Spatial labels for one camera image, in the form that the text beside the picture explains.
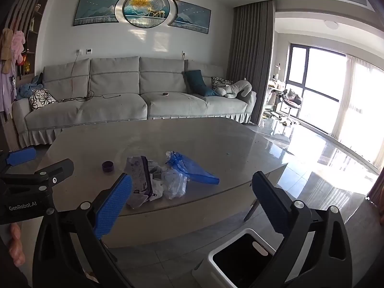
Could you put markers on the grey plush toy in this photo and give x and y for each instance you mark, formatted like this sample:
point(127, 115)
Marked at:
point(237, 88)

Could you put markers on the swivel chair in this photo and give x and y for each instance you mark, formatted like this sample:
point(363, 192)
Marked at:
point(291, 102)

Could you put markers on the black white floral pillow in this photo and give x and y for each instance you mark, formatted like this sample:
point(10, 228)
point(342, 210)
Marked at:
point(42, 99)
point(222, 82)

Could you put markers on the white sheer curtain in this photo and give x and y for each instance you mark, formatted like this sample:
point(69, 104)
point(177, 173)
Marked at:
point(360, 111)

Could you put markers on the small dark purple jar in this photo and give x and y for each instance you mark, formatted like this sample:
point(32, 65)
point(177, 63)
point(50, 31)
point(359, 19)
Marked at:
point(108, 168)

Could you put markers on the grey curtain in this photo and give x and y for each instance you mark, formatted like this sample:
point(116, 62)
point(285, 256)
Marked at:
point(249, 60)

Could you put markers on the pink hanging garment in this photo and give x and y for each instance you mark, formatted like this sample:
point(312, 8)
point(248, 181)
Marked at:
point(18, 46)

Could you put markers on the cluttered desk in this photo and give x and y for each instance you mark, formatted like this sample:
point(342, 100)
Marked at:
point(276, 90)

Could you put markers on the round gold deer painting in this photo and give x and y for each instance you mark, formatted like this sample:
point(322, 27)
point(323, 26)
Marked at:
point(147, 9)

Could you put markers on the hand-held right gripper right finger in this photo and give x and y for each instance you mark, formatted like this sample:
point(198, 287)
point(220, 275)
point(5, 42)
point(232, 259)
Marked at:
point(270, 199)

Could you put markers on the beige hanging garment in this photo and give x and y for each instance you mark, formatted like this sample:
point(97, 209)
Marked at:
point(6, 51)

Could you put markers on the white paper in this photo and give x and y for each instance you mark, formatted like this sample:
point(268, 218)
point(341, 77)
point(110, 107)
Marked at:
point(157, 187)

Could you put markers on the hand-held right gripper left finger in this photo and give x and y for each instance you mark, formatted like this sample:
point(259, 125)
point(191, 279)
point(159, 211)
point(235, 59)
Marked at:
point(115, 204)

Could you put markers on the blue plastic bag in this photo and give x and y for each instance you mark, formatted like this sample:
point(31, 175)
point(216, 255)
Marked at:
point(192, 168)

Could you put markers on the clear plastic bag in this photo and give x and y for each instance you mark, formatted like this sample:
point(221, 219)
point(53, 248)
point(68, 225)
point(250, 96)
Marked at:
point(175, 183)

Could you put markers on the wooden wall shelf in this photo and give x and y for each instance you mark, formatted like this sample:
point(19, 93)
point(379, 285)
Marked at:
point(31, 21)

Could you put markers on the brown cloth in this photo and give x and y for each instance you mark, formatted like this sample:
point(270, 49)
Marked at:
point(377, 187)

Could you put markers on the grey printed zipper pouch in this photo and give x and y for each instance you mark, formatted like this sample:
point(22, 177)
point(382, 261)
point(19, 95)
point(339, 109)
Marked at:
point(136, 171)

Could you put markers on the purple hanging garment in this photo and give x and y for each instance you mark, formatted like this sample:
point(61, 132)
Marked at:
point(7, 90)

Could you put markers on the grey fabric sofa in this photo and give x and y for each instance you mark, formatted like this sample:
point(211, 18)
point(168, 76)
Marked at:
point(120, 105)

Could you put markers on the white trash bin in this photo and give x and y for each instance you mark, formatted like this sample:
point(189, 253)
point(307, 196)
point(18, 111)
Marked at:
point(204, 276)

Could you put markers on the person's left hand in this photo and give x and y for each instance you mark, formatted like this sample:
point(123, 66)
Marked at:
point(16, 246)

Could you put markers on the black framed window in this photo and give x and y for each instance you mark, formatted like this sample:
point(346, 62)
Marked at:
point(303, 66)

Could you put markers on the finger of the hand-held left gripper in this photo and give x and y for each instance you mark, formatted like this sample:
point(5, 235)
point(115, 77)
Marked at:
point(58, 170)
point(21, 157)

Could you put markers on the teal pillow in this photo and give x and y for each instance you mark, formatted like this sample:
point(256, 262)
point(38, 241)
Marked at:
point(195, 81)

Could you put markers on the round ceiling lamp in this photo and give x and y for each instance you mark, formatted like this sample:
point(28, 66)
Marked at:
point(331, 24)

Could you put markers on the blue crumpled cloth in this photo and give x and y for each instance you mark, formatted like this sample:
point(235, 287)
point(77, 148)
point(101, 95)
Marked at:
point(25, 91)

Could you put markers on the curved blue landscape painting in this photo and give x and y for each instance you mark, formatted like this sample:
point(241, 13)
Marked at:
point(192, 16)
point(93, 10)

